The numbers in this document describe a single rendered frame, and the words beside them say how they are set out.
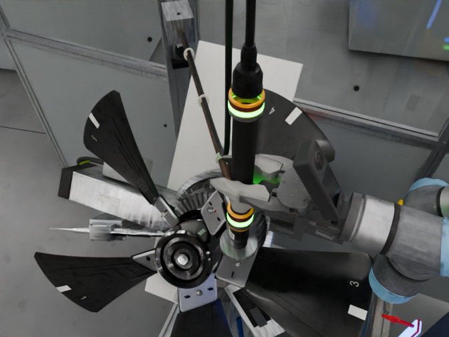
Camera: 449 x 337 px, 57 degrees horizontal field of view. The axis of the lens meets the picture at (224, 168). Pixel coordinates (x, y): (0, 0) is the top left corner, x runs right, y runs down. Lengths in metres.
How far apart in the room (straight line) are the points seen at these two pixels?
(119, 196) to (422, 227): 0.69
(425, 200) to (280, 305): 0.32
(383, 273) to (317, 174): 0.22
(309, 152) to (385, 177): 1.09
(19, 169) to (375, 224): 2.43
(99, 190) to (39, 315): 1.26
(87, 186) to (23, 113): 2.11
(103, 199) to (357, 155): 0.90
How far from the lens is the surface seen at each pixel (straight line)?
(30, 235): 2.48
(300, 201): 0.59
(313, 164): 0.53
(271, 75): 1.01
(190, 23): 1.11
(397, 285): 0.69
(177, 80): 1.36
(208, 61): 1.05
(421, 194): 0.77
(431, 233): 0.61
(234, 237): 0.74
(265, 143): 0.79
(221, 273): 0.85
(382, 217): 0.60
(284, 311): 0.83
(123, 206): 1.04
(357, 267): 0.87
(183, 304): 0.90
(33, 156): 2.84
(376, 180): 1.63
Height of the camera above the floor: 1.95
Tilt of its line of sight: 51 degrees down
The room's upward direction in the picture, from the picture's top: straight up
